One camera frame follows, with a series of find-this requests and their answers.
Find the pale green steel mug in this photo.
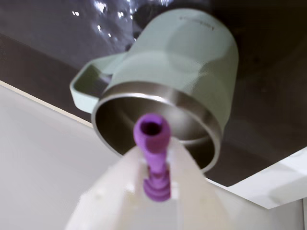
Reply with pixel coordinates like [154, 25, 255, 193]
[69, 9, 241, 173]

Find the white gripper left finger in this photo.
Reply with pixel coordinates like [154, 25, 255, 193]
[64, 146, 178, 230]

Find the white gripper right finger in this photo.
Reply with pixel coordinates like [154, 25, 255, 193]
[167, 138, 232, 230]

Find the black table mat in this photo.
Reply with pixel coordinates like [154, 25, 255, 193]
[0, 0, 307, 188]

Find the purple pen grip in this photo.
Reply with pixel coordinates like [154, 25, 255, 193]
[133, 113, 173, 204]

